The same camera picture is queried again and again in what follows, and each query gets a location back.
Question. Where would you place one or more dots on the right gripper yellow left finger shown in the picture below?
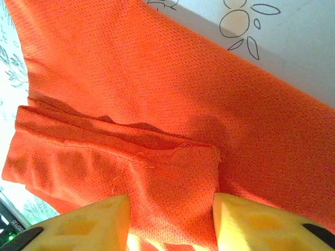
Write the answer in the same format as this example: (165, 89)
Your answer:
(91, 227)

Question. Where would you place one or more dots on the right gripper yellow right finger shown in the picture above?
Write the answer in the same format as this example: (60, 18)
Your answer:
(256, 230)

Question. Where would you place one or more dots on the orange t-shirt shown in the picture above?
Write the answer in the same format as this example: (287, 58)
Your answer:
(157, 91)

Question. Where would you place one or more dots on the floral tablecloth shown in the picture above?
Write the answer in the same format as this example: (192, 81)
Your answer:
(288, 52)

